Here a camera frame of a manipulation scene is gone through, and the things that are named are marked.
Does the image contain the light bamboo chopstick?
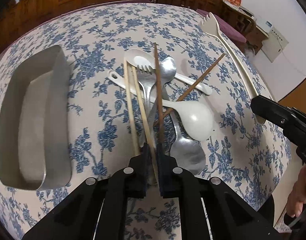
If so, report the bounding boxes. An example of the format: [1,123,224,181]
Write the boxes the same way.
[132,66,159,185]
[123,57,140,156]

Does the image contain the large metal spoon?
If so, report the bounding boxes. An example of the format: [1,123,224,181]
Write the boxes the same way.
[170,112,206,175]

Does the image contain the white plastic rice spoon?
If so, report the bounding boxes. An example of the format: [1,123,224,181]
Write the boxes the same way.
[108,70,214,141]

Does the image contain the dark brown chopstick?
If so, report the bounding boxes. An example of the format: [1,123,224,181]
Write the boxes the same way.
[154,53,225,126]
[154,43,164,145]

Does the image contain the long cream plastic fork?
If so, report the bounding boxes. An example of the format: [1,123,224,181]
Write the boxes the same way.
[199,12,267,126]

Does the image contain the right hand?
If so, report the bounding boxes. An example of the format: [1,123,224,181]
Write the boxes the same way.
[286,165,306,218]

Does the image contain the white electrical box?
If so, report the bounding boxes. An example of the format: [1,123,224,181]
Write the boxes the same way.
[261,27,289,63]

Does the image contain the purple seat cushion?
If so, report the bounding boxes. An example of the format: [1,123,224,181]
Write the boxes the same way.
[195,8,247,45]

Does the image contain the metal fork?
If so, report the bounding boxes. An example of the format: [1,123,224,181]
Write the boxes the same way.
[136,65,156,120]

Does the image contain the blue floral tablecloth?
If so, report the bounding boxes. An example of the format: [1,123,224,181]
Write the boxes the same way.
[0,3,292,240]

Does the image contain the steel rectangular tray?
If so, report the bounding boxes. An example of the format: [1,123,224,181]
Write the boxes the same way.
[0,45,72,191]

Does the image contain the small metal spoon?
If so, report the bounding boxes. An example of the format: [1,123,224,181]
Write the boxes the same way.
[148,57,176,129]

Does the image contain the white plastic spoon with hole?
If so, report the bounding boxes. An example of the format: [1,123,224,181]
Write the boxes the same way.
[124,48,212,95]

